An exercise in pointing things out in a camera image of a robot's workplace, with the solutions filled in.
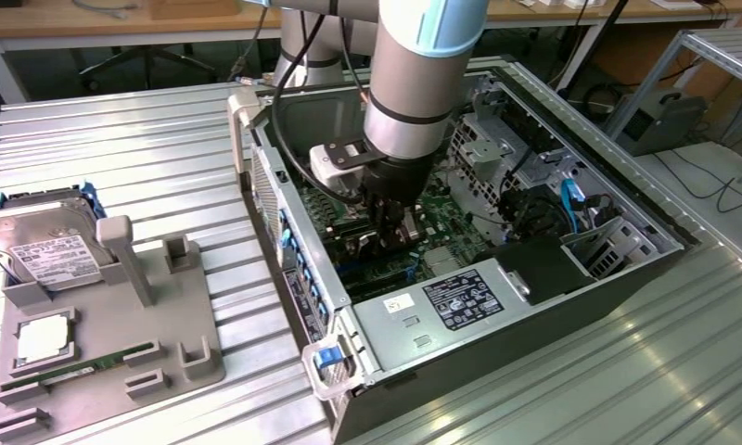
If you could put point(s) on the silver universal robots arm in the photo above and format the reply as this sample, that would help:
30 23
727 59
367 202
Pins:
413 69

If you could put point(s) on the silver drive bracket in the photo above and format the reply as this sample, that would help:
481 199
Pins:
611 250

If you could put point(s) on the silver hard disk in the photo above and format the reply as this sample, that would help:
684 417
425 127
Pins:
42 245

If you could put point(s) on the green RAM stick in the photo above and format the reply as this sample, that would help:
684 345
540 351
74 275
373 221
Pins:
79 370

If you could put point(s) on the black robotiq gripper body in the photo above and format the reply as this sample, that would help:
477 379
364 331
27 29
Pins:
395 181

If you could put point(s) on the open black PC case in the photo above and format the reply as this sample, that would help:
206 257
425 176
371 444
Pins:
469 385

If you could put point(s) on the silver finned heat sink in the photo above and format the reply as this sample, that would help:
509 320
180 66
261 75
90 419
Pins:
443 259

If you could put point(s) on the green motherboard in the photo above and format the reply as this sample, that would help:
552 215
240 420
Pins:
463 218

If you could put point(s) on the wooden desk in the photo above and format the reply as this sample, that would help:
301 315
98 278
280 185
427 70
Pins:
37 18

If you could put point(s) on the black office chair base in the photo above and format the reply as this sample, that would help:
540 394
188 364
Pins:
148 58

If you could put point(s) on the grey parts rack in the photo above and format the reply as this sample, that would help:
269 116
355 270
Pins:
148 324

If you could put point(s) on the grey power supply with label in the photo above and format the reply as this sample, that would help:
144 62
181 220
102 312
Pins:
395 334

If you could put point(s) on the grey box device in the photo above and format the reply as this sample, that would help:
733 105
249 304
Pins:
674 120

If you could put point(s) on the silver disk bay cage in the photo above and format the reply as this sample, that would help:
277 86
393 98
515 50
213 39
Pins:
481 153

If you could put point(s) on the aluminium slat frame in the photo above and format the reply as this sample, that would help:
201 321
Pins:
716 44

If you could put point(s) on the blue disk carrier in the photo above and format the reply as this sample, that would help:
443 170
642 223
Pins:
91 199

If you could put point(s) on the silver CPU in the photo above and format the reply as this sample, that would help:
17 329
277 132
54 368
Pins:
43 338

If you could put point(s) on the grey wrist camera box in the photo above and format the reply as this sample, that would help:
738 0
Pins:
333 174

